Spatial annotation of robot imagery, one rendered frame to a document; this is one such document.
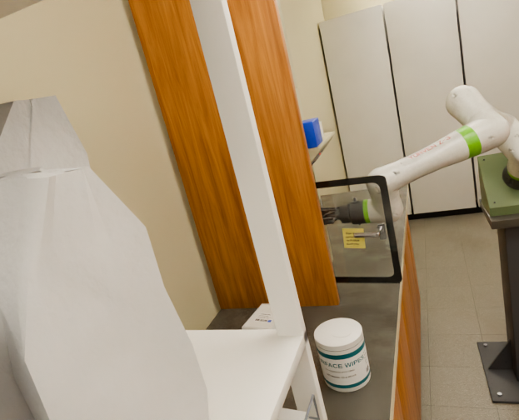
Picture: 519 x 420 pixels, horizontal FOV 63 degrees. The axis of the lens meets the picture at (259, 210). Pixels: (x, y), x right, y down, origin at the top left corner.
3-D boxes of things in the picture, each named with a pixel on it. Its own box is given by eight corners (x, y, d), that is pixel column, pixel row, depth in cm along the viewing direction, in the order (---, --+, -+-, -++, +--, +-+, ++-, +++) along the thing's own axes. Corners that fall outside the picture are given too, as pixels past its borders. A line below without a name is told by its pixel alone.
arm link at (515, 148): (522, 147, 195) (530, 123, 179) (546, 172, 187) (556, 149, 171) (496, 162, 197) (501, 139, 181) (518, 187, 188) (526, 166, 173)
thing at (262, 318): (243, 337, 151) (241, 327, 150) (264, 312, 164) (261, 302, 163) (273, 340, 145) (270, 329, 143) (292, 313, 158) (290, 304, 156)
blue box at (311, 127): (290, 152, 151) (284, 127, 148) (296, 146, 160) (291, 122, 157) (317, 147, 147) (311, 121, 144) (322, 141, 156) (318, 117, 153)
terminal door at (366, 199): (321, 282, 165) (300, 183, 154) (402, 282, 150) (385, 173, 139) (321, 282, 164) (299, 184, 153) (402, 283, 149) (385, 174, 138)
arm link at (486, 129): (491, 122, 162) (497, 100, 152) (512, 146, 155) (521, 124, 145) (446, 142, 163) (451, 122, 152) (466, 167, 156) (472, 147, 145)
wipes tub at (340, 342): (320, 392, 116) (308, 345, 112) (328, 360, 127) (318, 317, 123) (368, 394, 111) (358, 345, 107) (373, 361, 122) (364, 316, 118)
